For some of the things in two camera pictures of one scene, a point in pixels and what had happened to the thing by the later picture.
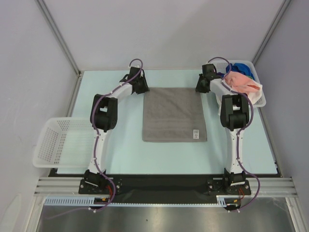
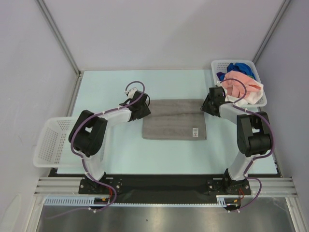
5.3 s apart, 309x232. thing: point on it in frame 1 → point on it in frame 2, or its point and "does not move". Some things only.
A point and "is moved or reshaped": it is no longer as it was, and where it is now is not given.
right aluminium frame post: [283, 9] does not move
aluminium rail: [259, 186] does not move
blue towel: [241, 68] does not move
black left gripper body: [142, 86] → [144, 111]
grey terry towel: [173, 115] is moved or reshaped
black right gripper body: [201, 86] → [205, 106]
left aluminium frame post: [59, 34] does not move
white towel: [255, 95] does not move
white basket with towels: [243, 76] does not move
